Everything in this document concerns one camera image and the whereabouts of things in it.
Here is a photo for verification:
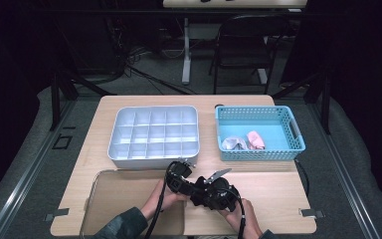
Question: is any black square floor fitting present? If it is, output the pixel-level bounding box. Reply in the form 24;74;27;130
52;133;74;150

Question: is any white-legged desk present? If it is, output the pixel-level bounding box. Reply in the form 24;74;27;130
162;0;307;86

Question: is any person's left hand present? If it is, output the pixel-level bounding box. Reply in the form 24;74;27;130
141;178;188;222

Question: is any left hand-held gripper cable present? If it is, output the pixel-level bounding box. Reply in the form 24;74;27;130
144;165;167;239

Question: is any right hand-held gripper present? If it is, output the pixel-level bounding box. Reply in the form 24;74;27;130
205;167;242;213

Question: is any hand-held gripper cable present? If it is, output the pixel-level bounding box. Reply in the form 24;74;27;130
225;187;247;239
144;165;167;239

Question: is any grey metal table bracket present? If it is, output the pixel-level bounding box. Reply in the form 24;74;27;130
44;207;71;222
297;208;326;219

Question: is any clear plastic box lid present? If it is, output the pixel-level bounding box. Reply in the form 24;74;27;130
79;168;186;237

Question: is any black sock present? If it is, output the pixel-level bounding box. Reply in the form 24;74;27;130
191;175;214;208

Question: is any black metal stand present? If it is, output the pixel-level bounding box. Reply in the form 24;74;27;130
49;71;117;132
272;71;332;135

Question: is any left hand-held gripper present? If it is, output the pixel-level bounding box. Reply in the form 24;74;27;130
164;158;197;197

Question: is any pink sock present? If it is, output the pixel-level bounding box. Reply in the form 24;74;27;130
247;129;267;150

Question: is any bundle of floor cables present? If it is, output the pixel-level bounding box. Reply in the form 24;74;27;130
122;46;197;96

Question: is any white compartment box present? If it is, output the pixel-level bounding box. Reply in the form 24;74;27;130
107;105;201;168

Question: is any white sock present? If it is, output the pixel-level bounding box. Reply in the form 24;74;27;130
222;135;249;151

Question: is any right hand-held gripper cable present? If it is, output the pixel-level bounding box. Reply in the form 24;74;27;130
225;187;247;239

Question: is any aluminium floor rail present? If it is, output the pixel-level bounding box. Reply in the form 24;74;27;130
0;99;78;239
306;99;382;239

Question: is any person's right hand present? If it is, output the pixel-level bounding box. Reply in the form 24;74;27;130
218;198;263;239

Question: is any blue plastic basket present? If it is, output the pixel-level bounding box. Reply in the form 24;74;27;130
214;105;306;162

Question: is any black folding chair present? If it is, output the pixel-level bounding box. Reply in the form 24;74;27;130
208;13;291;96

